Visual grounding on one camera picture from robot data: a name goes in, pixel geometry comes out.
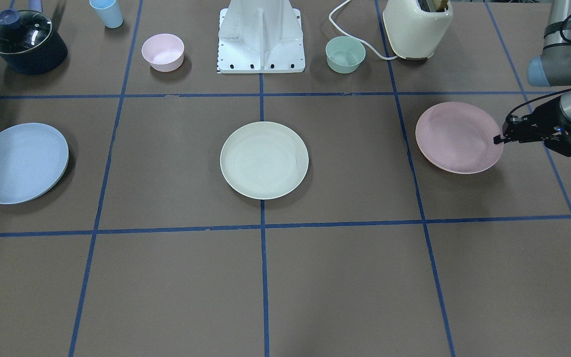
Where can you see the light blue plate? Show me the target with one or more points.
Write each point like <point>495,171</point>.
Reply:
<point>33,158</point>

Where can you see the pink plate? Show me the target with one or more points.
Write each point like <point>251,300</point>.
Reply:
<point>458,138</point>

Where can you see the pink bowl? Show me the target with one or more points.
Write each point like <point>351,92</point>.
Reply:
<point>164,52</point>

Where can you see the cream toaster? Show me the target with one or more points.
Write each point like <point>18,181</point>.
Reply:
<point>415,28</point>

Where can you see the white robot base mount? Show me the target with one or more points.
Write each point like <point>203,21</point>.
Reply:
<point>260,37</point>

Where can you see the dark blue lidded pot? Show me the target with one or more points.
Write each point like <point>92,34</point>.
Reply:
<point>29,41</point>

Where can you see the mint green bowl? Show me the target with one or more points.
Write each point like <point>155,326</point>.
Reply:
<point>344,54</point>

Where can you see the cream white plate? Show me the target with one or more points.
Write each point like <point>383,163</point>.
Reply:
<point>264,160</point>

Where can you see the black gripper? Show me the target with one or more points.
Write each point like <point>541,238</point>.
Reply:
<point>544,117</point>

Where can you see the light blue cup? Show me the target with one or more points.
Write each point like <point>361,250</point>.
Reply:
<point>109,12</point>

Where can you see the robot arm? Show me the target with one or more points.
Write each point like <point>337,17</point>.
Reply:
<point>553,66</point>

